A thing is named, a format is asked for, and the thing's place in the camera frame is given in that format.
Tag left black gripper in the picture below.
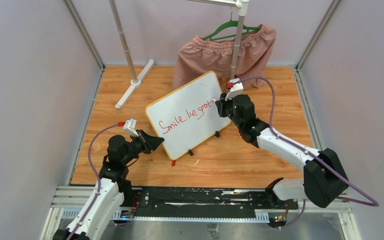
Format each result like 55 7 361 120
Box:
122 129 164 165

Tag yellow framed whiteboard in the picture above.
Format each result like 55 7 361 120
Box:
145 71 231 160

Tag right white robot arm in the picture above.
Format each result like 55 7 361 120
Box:
215 93 349 209

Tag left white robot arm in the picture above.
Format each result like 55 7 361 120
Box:
52 129 164 240

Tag pink shorts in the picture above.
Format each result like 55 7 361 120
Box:
172 24 277 90

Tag green clothes hanger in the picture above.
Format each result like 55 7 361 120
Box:
202 9 262 41

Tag silver clothes rack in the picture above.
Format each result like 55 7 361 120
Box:
109 0 251 110

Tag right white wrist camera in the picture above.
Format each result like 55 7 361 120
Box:
225 78 244 100

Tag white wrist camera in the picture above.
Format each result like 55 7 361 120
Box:
225 78 244 100
122 118 139 137

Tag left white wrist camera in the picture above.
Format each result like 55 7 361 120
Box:
122 118 139 137

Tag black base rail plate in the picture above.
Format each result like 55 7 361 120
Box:
51 185 352 223

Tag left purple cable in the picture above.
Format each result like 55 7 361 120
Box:
65 121 125 240

